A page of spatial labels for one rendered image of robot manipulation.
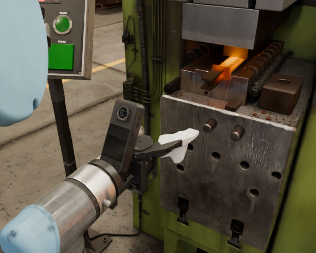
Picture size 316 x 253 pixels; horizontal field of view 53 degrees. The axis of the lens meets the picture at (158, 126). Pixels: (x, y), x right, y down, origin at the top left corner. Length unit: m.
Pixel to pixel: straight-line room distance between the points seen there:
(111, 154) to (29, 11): 0.32
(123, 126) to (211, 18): 0.46
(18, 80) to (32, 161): 2.14
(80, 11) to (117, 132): 0.57
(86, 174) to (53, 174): 1.71
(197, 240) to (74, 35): 0.80
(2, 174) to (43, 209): 1.88
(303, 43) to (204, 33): 0.53
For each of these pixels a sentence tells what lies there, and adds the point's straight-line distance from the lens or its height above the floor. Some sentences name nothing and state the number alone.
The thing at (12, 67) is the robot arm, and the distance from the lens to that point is 0.20.
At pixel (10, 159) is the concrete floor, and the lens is 2.41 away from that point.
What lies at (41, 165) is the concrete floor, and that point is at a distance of 2.27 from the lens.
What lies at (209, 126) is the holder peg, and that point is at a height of 0.88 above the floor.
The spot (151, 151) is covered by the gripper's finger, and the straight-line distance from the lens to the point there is 0.52.
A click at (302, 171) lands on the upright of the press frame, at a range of 1.12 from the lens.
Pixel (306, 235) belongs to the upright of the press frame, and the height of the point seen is 0.41.
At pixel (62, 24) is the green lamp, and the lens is 1.01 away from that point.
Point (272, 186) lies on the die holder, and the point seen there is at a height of 0.72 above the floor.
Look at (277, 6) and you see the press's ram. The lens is 0.81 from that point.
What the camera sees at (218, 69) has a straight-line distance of 0.86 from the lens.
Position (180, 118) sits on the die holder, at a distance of 0.92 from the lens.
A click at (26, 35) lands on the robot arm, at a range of 0.22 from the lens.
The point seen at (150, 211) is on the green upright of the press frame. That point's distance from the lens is 1.57.
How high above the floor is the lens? 1.30
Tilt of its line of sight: 31 degrees down
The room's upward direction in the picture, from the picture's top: straight up
